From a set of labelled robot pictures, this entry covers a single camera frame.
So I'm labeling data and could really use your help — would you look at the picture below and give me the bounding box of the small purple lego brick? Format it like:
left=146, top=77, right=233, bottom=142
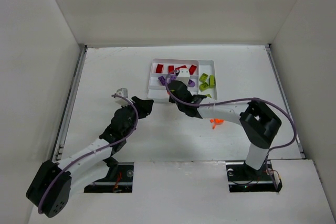
left=158, top=76, right=166, bottom=86

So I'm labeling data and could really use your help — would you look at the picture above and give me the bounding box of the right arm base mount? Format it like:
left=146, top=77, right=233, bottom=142
left=226, top=161, right=283, bottom=193

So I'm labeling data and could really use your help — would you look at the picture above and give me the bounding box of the red long lego brick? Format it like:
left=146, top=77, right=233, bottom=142
left=175, top=65, right=187, bottom=70

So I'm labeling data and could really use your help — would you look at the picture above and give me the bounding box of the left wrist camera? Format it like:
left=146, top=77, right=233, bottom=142
left=113, top=88, right=129, bottom=106

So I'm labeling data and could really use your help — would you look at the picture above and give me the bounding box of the red square lego brick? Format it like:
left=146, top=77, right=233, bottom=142
left=188, top=65, right=197, bottom=75

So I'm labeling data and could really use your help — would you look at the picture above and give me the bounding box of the orange curved lego piece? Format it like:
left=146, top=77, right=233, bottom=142
left=210, top=119, right=225, bottom=129

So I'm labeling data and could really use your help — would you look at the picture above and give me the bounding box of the long green lego brick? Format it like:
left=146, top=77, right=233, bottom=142
left=208, top=75, right=216, bottom=88

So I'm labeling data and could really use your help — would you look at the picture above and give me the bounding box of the red curved lego brick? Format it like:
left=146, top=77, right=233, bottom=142
left=168, top=65, right=175, bottom=74

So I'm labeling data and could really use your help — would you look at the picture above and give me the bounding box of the green square lego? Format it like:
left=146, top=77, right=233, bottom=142
left=199, top=82, right=209, bottom=92

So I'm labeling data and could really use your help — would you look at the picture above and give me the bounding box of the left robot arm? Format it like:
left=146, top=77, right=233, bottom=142
left=26, top=96, right=154, bottom=218

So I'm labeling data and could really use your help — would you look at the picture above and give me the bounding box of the large purple rounded lego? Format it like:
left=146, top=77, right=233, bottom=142
left=188, top=79, right=196, bottom=88

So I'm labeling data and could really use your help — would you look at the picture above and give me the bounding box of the white divided sorting tray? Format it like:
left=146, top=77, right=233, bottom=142
left=147, top=59, right=218, bottom=103

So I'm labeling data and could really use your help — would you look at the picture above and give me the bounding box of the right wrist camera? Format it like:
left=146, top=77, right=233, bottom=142
left=175, top=68, right=190, bottom=85

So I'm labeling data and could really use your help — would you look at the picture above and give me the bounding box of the green sloped lego brick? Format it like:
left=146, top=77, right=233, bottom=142
left=199, top=73, right=208, bottom=83

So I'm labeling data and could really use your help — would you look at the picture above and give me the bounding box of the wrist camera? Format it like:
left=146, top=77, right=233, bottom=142
left=175, top=68, right=190, bottom=85
left=113, top=88, right=129, bottom=106

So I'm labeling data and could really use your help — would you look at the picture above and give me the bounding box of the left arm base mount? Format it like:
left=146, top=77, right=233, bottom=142
left=84, top=157, right=134, bottom=194

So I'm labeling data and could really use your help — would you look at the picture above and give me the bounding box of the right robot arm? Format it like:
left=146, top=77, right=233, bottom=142
left=167, top=80, right=282, bottom=177

